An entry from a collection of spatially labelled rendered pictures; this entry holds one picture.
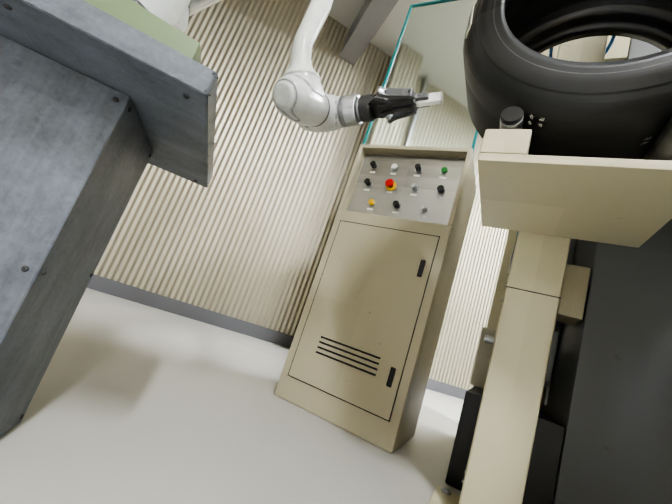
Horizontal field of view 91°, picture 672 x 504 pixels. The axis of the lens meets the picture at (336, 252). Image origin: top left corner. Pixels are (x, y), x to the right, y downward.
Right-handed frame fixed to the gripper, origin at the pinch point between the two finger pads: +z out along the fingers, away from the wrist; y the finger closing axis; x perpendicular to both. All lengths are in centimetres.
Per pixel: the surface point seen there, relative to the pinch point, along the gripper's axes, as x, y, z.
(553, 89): 12.7, -11.6, 27.3
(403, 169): -18, 63, -24
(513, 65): 5.6, -12.4, 20.0
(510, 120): 17.2, -9.3, 20.1
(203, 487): 99, -16, -29
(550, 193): 28.3, 2.4, 28.9
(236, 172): -75, 142, -219
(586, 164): 28.7, -9.3, 33.0
